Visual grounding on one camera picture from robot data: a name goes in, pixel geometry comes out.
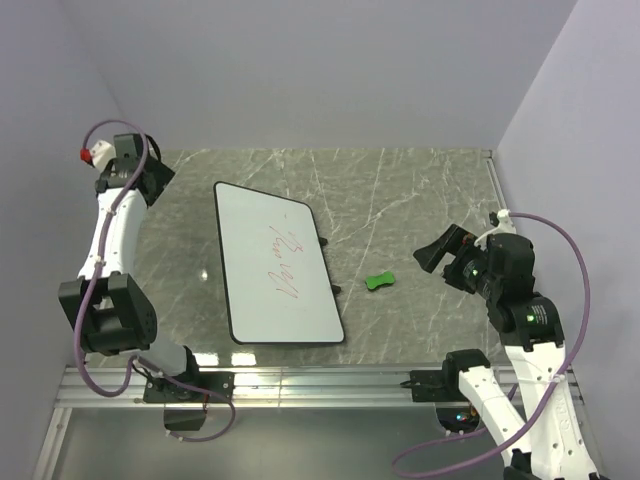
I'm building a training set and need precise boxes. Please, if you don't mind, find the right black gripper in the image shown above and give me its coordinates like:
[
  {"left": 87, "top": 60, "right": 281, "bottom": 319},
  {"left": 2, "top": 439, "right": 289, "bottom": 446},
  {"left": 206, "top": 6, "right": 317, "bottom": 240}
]
[{"left": 412, "top": 222, "right": 500, "bottom": 297}]

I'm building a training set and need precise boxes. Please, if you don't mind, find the green whiteboard eraser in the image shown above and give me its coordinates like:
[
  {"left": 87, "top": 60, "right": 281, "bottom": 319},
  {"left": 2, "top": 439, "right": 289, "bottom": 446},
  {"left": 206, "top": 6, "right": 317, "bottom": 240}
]
[{"left": 365, "top": 271, "right": 396, "bottom": 292}]

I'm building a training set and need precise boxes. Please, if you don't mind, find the white whiteboard black frame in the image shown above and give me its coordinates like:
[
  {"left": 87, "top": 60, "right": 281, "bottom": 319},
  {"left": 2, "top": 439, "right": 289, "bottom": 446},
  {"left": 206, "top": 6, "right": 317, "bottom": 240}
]
[{"left": 213, "top": 181, "right": 345, "bottom": 345}]

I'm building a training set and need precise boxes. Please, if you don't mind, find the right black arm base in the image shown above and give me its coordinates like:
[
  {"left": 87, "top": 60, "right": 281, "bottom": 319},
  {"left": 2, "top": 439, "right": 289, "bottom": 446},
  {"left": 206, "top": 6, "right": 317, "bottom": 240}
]
[{"left": 400, "top": 370, "right": 466, "bottom": 403}]

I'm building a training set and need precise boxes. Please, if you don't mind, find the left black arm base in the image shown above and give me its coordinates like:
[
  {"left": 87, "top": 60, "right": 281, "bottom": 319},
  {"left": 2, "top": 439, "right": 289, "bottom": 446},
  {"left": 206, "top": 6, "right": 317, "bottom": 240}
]
[{"left": 143, "top": 371, "right": 235, "bottom": 404}]

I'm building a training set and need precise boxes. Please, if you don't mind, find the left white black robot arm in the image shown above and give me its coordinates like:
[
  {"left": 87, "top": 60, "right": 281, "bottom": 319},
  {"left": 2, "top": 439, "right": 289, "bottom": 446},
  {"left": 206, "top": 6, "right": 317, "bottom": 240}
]
[{"left": 58, "top": 133, "right": 203, "bottom": 402}]

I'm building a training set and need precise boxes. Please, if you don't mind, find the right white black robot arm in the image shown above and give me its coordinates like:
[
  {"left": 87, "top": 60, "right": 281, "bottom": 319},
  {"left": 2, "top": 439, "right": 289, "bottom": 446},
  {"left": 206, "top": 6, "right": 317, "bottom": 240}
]
[{"left": 414, "top": 211, "right": 601, "bottom": 479}]

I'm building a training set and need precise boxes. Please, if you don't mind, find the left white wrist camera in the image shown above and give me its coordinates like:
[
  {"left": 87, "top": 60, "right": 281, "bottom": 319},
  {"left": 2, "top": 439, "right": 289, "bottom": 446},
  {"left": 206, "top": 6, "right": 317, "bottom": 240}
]
[{"left": 80, "top": 140, "right": 115, "bottom": 172}]

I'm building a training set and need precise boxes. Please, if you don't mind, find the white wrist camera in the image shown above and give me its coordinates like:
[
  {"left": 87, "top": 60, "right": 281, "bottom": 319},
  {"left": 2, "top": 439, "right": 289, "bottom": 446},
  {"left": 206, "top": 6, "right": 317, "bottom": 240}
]
[
  {"left": 474, "top": 209, "right": 517, "bottom": 249},
  {"left": 80, "top": 140, "right": 115, "bottom": 172}
]

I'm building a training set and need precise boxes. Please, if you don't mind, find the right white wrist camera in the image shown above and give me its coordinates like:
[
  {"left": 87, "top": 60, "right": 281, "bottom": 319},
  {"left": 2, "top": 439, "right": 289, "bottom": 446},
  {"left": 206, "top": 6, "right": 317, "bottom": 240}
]
[{"left": 474, "top": 209, "right": 517, "bottom": 249}]

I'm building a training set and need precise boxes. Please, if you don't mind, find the right side aluminium rail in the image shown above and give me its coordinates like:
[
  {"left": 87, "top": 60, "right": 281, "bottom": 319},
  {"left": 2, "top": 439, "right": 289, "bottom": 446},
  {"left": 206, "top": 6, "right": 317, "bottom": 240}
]
[{"left": 482, "top": 149, "right": 508, "bottom": 209}]

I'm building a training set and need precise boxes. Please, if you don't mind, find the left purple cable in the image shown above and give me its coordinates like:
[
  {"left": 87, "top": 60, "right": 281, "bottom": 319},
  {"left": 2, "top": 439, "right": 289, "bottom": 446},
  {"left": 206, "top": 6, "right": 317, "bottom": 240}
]
[{"left": 72, "top": 118, "right": 237, "bottom": 445}]

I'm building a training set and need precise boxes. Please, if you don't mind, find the purple cable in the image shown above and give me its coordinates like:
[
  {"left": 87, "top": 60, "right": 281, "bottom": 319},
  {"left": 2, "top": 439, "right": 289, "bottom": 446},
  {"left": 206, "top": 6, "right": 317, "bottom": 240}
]
[
  {"left": 390, "top": 211, "right": 592, "bottom": 478},
  {"left": 72, "top": 118, "right": 237, "bottom": 445}
]

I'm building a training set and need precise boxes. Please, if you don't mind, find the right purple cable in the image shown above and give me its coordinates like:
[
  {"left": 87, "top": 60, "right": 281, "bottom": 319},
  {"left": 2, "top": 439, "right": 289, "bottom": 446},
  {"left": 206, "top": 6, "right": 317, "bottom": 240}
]
[{"left": 390, "top": 211, "right": 592, "bottom": 478}]

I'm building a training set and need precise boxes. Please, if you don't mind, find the aluminium mounting rail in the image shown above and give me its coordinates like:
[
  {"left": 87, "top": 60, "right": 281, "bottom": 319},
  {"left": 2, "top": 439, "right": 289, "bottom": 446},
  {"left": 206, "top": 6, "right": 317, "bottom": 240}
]
[{"left": 53, "top": 364, "right": 585, "bottom": 410}]

